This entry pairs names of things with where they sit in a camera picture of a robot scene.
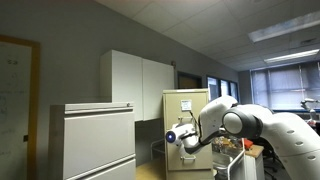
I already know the white metal cart frame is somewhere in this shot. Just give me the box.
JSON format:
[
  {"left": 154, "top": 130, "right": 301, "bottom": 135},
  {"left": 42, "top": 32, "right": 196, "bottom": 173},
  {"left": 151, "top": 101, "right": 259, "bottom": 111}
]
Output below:
[{"left": 227, "top": 139, "right": 245, "bottom": 180}]

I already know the wooden desk with clutter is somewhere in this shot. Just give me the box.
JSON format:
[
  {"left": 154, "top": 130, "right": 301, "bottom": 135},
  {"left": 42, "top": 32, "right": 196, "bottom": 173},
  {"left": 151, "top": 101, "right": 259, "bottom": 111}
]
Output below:
[{"left": 212, "top": 137, "right": 265, "bottom": 180}]

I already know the grey lateral file cabinet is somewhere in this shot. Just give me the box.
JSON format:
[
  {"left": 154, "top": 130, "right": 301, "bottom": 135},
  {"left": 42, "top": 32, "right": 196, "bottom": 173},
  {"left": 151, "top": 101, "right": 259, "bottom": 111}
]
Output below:
[{"left": 48, "top": 102, "right": 136, "bottom": 180}]

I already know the wood framed whiteboard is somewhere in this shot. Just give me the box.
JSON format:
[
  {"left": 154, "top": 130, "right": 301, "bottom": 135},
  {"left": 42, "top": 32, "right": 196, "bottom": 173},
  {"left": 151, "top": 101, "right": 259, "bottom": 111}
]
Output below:
[{"left": 0, "top": 35, "right": 40, "bottom": 180}]

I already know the white paper label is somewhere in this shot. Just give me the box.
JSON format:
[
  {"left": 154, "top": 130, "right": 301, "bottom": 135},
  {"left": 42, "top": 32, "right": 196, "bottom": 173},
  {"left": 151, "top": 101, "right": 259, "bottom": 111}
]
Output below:
[{"left": 181, "top": 100, "right": 192, "bottom": 111}]

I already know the window with blinds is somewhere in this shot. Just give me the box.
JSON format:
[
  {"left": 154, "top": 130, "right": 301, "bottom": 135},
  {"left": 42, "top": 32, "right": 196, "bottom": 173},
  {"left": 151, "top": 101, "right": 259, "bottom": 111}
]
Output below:
[{"left": 250, "top": 61, "right": 320, "bottom": 110}]

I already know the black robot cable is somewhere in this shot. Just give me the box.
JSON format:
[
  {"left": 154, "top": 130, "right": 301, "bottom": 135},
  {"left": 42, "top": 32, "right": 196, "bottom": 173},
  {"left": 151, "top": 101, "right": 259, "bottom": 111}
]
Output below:
[{"left": 188, "top": 109, "right": 202, "bottom": 145}]

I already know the beige tall file cabinet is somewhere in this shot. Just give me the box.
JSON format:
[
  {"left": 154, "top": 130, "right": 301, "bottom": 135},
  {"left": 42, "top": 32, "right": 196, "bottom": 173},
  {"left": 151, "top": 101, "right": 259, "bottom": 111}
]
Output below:
[{"left": 163, "top": 89, "right": 213, "bottom": 180}]

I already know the dark wooden door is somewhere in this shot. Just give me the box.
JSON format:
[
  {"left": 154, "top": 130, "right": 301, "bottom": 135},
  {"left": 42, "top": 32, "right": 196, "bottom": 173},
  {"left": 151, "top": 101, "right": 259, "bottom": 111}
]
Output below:
[{"left": 178, "top": 72, "right": 202, "bottom": 89}]

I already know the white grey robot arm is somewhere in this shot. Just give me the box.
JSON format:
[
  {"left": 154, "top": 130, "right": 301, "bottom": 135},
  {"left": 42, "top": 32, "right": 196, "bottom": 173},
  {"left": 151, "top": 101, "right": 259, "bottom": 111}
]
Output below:
[{"left": 165, "top": 95, "right": 320, "bottom": 180}]

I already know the white wall cabinet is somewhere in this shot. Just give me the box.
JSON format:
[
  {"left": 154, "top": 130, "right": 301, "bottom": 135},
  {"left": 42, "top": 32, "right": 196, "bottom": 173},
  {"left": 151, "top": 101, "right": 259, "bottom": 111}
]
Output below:
[{"left": 100, "top": 50, "right": 174, "bottom": 121}]

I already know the black office chair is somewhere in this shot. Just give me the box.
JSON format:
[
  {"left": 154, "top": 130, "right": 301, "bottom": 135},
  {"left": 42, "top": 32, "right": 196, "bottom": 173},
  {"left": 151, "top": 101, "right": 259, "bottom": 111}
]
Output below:
[{"left": 260, "top": 138, "right": 284, "bottom": 176}]

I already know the ceiling fluorescent light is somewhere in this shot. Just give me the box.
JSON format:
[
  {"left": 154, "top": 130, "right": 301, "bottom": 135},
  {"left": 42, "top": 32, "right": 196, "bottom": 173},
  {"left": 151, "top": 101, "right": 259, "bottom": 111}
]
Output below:
[
  {"left": 264, "top": 49, "right": 320, "bottom": 63},
  {"left": 248, "top": 11, "right": 320, "bottom": 43}
]

